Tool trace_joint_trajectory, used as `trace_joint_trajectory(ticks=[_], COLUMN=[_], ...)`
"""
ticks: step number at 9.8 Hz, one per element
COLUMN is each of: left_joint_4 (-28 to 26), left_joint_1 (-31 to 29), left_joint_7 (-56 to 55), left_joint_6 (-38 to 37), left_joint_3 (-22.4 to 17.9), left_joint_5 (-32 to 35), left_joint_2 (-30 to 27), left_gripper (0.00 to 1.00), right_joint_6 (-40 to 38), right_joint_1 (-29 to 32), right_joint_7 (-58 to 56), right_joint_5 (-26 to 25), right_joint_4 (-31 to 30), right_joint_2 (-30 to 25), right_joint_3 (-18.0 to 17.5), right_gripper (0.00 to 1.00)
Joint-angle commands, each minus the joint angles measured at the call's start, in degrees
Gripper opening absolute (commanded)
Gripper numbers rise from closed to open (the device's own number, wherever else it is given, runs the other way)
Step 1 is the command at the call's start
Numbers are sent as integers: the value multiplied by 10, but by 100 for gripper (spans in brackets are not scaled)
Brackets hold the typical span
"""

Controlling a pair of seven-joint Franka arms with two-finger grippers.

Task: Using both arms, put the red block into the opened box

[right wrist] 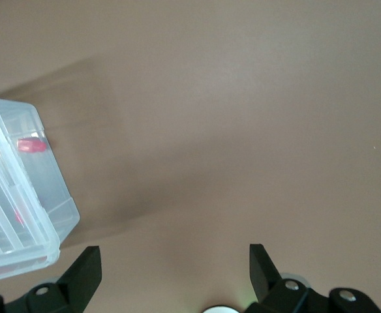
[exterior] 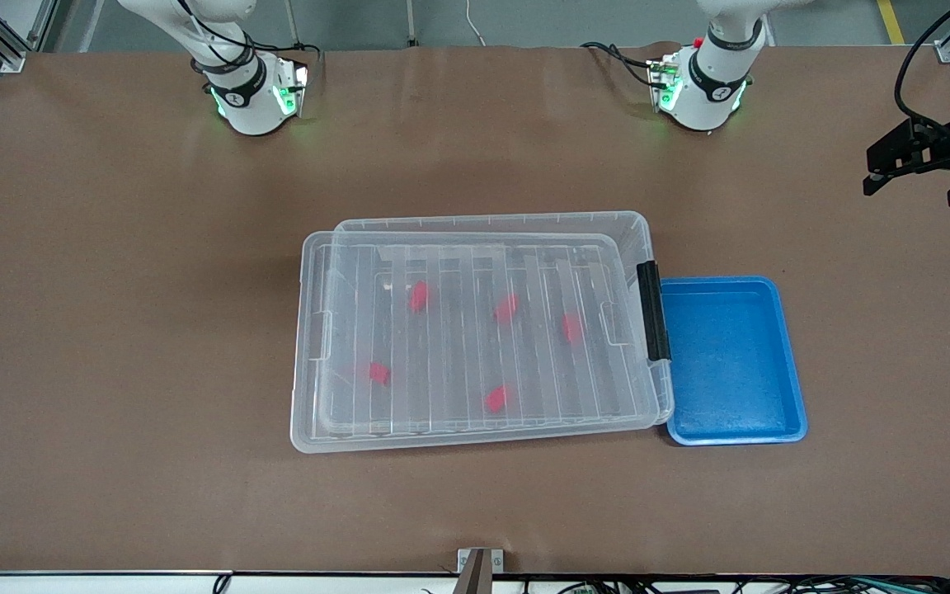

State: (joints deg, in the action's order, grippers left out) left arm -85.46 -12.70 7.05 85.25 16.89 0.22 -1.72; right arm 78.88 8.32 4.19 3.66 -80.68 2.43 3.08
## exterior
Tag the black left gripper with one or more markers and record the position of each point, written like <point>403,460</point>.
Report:
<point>942,146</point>

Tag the red block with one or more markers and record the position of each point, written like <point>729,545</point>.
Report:
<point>506,308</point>
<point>378,373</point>
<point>419,295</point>
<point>571,327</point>
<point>497,398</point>

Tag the clear ribbed plastic lid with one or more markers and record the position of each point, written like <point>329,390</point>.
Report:
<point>458,412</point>

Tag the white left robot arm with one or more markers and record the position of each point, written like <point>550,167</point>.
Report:
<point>714,91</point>

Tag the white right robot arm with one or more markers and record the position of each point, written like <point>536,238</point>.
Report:
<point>244,107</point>

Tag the clear plastic storage box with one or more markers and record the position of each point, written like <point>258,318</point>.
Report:
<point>483,223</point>

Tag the blue plastic tray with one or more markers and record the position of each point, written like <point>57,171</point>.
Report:
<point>731,371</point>

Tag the brown table mat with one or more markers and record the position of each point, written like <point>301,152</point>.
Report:
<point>112,495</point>

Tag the grey vertical post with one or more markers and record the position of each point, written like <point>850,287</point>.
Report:
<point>412,25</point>

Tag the metal mount bracket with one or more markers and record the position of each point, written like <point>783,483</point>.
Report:
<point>468,561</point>

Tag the thin grey post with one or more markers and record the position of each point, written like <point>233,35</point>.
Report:
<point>293,25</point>

